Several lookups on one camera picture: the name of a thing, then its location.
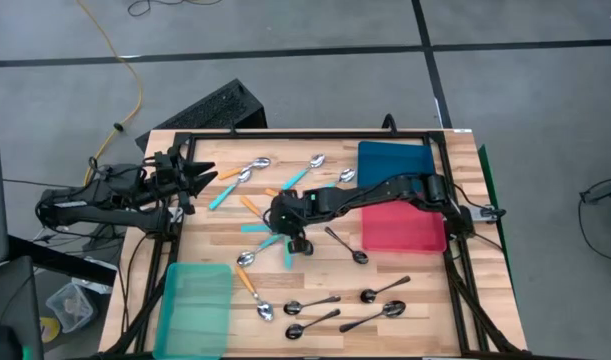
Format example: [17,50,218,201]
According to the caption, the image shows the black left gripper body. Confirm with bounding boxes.
[152,147,199,217]

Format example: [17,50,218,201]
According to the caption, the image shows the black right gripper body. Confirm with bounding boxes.
[268,191,314,240]

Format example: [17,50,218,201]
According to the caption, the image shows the black perforated metal box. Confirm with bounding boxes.
[134,78,269,154]

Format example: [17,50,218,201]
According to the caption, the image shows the red plastic tray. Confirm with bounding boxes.
[360,199,449,255]

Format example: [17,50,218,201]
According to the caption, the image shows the blue plastic tray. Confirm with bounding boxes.
[357,140,438,194]

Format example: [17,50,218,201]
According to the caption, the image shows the teal plastic tray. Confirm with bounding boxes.
[152,262,234,360]

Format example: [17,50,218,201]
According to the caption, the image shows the black desk bar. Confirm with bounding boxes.
[7,234,119,287]

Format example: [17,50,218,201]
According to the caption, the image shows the clear plastic container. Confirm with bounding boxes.
[45,282,96,335]

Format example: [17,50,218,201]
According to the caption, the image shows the yellow tape roll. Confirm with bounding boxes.
[38,316,62,345]

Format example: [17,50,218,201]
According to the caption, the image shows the black computer mouse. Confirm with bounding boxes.
[0,324,26,360]

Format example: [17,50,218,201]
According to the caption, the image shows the grey stand foot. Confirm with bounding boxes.
[579,178,611,205]

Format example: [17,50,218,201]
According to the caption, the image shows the yellow floor cable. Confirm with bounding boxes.
[75,0,145,187]

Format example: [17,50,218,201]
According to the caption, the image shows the black floor cable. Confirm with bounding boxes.
[127,0,224,18]

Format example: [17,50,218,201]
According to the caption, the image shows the black looped cable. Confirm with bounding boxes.
[577,177,611,262]

